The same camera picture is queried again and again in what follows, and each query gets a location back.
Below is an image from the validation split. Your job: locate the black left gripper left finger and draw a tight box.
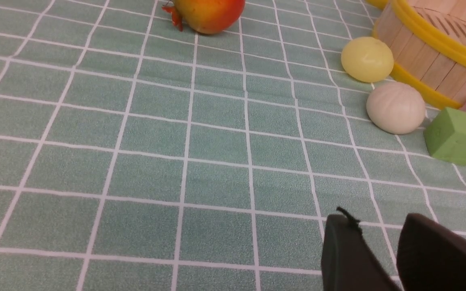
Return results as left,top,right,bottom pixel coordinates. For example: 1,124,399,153
321,207,400,291

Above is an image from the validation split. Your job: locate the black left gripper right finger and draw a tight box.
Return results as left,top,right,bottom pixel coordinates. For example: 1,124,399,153
396,213,466,291

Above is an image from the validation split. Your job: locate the white bun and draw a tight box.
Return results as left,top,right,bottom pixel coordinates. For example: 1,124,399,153
366,82,426,135

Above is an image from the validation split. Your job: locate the pale yellow bun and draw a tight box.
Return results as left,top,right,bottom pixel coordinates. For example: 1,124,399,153
341,36,394,83

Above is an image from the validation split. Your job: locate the bamboo steamer tray yellow rim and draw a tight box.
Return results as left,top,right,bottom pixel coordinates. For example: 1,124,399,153
369,0,466,109

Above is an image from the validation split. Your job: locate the green foam cube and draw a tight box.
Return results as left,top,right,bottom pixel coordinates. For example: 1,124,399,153
423,107,466,166

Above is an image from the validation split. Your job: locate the green checkered tablecloth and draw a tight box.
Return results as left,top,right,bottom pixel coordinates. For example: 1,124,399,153
0,0,466,291

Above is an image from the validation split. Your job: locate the red yellow pomegranate toy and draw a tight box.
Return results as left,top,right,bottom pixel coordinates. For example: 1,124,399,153
161,0,246,35

